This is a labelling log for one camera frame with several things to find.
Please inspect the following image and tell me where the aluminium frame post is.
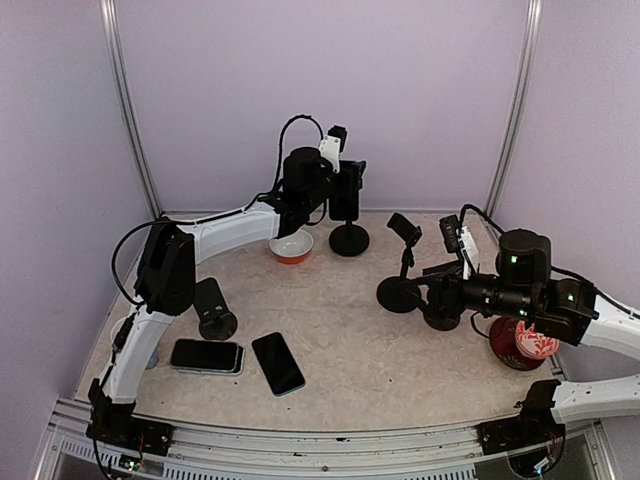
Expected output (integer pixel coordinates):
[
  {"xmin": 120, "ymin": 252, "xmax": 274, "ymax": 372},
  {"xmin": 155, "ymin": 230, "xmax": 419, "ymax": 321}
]
[
  {"xmin": 99, "ymin": 0, "xmax": 163, "ymax": 219},
  {"xmin": 485, "ymin": 0, "xmax": 543, "ymax": 218}
]

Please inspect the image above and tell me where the left aluminium frame post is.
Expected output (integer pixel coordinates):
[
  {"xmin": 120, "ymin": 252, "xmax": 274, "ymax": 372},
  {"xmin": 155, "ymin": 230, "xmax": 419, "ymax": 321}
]
[{"xmin": 99, "ymin": 0, "xmax": 163, "ymax": 219}]

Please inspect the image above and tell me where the right aluminium frame post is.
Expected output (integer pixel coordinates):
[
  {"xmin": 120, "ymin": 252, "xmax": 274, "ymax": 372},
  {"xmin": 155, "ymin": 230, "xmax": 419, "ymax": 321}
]
[{"xmin": 485, "ymin": 0, "xmax": 543, "ymax": 218}]

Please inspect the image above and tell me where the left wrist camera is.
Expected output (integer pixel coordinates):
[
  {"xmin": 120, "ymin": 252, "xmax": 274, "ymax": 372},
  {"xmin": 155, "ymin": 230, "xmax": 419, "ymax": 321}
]
[{"xmin": 318, "ymin": 125, "xmax": 348, "ymax": 173}]

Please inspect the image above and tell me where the red patterned bowl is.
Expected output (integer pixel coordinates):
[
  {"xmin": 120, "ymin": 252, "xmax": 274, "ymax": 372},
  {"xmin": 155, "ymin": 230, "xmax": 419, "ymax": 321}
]
[{"xmin": 515, "ymin": 321, "xmax": 560, "ymax": 360}]

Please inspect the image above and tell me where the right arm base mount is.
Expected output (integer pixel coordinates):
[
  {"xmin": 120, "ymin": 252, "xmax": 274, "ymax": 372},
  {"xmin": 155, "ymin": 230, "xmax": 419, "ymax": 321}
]
[{"xmin": 476, "ymin": 379, "xmax": 566, "ymax": 455}]

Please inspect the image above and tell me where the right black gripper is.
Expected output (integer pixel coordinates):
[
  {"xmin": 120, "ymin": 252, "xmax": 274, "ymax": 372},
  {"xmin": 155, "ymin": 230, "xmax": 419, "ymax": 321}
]
[{"xmin": 400, "ymin": 257, "xmax": 537, "ymax": 321}]

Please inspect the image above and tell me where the left flat black phone stand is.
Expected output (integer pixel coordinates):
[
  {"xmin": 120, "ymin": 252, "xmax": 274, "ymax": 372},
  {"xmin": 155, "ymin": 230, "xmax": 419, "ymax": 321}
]
[{"xmin": 194, "ymin": 277, "xmax": 238, "ymax": 341}]

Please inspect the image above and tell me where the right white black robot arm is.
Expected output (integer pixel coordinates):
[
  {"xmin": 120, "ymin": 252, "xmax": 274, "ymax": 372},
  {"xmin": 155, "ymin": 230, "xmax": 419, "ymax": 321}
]
[{"xmin": 398, "ymin": 229, "xmax": 639, "ymax": 444}]

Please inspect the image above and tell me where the dark red saucer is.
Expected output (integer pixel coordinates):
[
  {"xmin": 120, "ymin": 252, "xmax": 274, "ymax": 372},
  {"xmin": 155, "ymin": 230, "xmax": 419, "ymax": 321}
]
[{"xmin": 489, "ymin": 317, "xmax": 544, "ymax": 371}]

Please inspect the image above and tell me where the black pole phone stand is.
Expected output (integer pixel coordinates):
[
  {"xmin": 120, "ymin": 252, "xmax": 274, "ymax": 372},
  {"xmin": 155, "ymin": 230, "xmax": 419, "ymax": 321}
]
[
  {"xmin": 329, "ymin": 219, "xmax": 370, "ymax": 257},
  {"xmin": 376, "ymin": 213, "xmax": 422, "ymax": 314}
]

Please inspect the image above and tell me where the black teal phone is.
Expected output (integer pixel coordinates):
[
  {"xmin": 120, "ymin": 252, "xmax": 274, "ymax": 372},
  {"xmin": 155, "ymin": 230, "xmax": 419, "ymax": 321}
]
[{"xmin": 329, "ymin": 170, "xmax": 361, "ymax": 221}]

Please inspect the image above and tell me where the light blue mug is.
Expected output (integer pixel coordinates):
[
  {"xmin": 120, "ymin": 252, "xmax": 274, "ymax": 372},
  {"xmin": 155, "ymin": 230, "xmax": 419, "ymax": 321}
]
[{"xmin": 110, "ymin": 317, "xmax": 159, "ymax": 370}]

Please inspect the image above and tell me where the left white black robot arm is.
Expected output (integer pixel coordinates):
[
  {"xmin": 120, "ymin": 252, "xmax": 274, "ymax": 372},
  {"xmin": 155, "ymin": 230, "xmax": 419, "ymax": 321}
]
[{"xmin": 88, "ymin": 147, "xmax": 366, "ymax": 445}]

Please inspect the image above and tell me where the orange white bowl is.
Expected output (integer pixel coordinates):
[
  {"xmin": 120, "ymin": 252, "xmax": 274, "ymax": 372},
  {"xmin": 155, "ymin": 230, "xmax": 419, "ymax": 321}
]
[{"xmin": 269, "ymin": 230, "xmax": 314, "ymax": 265}]

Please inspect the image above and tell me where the right flat black phone stand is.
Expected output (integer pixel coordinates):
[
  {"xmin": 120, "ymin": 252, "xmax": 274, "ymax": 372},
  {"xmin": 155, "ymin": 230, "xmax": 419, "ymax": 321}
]
[{"xmin": 423, "ymin": 309, "xmax": 462, "ymax": 332}]

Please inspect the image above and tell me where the flat black phone stand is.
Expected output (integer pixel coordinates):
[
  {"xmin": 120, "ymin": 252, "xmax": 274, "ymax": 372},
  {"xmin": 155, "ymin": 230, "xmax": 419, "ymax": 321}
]
[
  {"xmin": 194, "ymin": 277, "xmax": 238, "ymax": 341},
  {"xmin": 423, "ymin": 309, "xmax": 462, "ymax": 332}
]

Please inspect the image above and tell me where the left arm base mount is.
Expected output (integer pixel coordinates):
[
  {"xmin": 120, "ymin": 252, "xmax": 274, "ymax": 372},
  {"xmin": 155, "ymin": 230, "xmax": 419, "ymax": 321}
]
[{"xmin": 86, "ymin": 399, "xmax": 174, "ymax": 457}]

